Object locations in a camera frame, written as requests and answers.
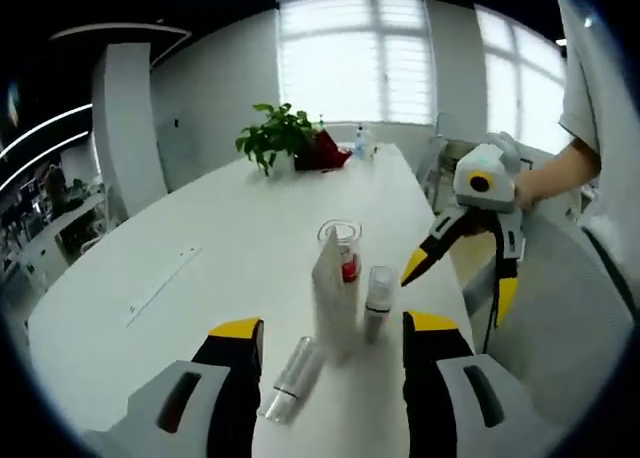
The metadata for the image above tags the white chair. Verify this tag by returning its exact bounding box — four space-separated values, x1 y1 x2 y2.
414 111 484 214

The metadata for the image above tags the green potted plant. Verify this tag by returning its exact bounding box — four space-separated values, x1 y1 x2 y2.
235 102 321 178

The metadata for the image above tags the white office desk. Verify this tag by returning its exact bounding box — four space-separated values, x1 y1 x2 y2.
9 192 121 284

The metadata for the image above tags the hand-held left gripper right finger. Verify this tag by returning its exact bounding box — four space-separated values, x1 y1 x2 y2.
402 310 556 458

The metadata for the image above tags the large white skincare tube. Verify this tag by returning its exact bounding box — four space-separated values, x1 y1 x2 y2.
309 230 365 365

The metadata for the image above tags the person's right hand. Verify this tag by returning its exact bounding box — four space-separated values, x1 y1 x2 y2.
513 165 557 213

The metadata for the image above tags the red bag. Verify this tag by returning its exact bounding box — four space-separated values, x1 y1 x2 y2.
293 127 355 173

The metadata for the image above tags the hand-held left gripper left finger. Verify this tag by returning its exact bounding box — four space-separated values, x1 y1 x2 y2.
84 317 265 458

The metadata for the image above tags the person's white shirt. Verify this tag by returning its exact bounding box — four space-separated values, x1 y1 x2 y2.
557 0 640 299

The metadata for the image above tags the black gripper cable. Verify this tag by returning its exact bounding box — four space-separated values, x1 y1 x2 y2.
480 237 502 355

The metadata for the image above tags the clear water bottle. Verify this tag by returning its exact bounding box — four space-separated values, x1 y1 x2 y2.
351 124 372 158

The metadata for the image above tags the small white skincare bottle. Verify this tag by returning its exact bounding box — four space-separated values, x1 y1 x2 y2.
363 265 398 345

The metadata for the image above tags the bright window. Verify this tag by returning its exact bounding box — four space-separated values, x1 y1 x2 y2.
277 0 435 127
473 2 569 155

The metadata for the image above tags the small white tube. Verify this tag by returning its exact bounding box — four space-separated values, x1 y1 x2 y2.
258 334 327 425

